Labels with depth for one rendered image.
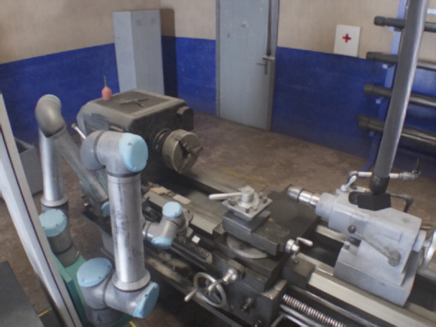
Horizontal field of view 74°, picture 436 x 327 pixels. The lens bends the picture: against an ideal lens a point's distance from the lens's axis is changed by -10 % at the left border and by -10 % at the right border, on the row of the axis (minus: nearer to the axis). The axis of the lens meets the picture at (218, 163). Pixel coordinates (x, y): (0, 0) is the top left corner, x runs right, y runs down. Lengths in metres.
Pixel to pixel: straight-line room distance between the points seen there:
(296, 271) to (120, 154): 0.93
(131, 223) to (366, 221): 0.95
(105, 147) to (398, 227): 1.16
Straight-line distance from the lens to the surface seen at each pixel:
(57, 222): 1.73
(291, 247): 1.41
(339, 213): 1.46
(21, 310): 1.59
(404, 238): 1.44
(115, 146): 1.03
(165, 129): 2.06
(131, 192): 1.08
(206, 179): 2.15
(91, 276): 1.38
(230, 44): 5.27
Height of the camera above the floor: 1.96
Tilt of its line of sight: 28 degrees down
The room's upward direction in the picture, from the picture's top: straight up
